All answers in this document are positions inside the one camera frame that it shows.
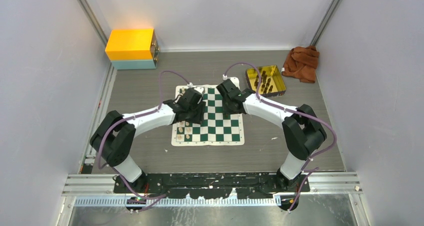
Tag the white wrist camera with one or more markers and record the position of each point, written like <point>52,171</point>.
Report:
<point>233,79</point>
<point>199,88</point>

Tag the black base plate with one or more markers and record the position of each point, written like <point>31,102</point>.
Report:
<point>246,185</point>

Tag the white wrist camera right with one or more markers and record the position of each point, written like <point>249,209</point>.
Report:
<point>233,79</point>

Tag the gold metal tin tray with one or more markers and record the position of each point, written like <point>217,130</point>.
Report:
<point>269,81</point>

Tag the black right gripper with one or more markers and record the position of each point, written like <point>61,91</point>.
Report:
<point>226,110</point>

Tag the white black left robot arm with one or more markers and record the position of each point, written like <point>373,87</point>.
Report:
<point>114,136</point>

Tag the brown crumpled cloth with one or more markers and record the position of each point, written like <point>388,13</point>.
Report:
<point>301,63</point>

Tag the green white chess mat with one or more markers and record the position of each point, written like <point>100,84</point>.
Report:
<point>216,129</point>

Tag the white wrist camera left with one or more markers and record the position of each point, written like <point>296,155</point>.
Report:
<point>199,88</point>

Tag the aluminium frame rail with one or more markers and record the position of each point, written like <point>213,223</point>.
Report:
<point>97,191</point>

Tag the yellow and teal box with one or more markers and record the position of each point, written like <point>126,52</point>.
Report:
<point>133,49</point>

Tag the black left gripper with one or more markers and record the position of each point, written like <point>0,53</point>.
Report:
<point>198,119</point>

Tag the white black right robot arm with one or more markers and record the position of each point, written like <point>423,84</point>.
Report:
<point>303,134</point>

